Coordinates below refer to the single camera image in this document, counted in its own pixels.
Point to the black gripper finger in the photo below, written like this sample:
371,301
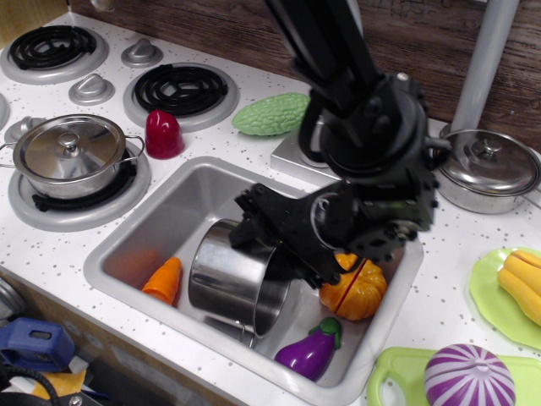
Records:
286,266
248,231

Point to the green cutting board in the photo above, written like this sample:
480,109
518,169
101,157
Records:
398,377

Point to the front stove burner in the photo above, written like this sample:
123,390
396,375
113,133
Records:
89,212

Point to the lidded steel pan right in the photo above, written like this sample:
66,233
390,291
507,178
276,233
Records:
488,172

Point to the grey vertical pole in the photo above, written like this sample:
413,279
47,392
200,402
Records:
487,53

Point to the back left stove burner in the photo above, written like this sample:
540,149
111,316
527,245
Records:
53,54

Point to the orange toy pumpkin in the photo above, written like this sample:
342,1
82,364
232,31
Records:
360,291

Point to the lidded steel pot on burner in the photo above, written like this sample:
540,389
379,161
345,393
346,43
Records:
73,155

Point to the yellow cloth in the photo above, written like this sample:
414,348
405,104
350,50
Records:
66,383

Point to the blue device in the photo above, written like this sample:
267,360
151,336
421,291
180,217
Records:
37,345

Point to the grey stove knob lower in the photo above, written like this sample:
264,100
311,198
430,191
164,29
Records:
90,91

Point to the grey stove knob left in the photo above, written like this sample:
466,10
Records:
22,127

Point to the green plate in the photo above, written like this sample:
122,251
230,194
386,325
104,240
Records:
496,306

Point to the orange toy carrot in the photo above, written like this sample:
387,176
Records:
165,281

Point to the grey stove knob upper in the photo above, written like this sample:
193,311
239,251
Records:
142,54

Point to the grey metal sink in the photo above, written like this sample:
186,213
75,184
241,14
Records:
171,223

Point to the green toy bitter gourd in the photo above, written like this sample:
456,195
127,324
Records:
273,115

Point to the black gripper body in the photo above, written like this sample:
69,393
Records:
286,224

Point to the purple toy eggplant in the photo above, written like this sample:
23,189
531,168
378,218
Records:
311,356

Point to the back right stove burner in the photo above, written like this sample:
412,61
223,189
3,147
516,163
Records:
197,95

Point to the grey stove knob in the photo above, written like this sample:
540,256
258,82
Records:
22,127
142,54
90,91

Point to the yellow toy squash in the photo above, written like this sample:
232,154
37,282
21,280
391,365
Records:
520,278

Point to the stove burner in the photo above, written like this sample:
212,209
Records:
89,212
197,95
53,54

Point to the red toy pepper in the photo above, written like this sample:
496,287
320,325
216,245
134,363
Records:
163,136

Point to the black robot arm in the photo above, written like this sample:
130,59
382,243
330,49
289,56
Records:
370,128

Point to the purple striped toy onion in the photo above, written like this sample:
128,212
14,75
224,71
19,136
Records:
466,374

